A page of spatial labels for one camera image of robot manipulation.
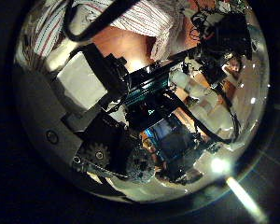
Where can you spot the white striped piece of clothing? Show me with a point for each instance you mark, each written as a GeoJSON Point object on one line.
{"type": "Point", "coordinates": [146, 18]}

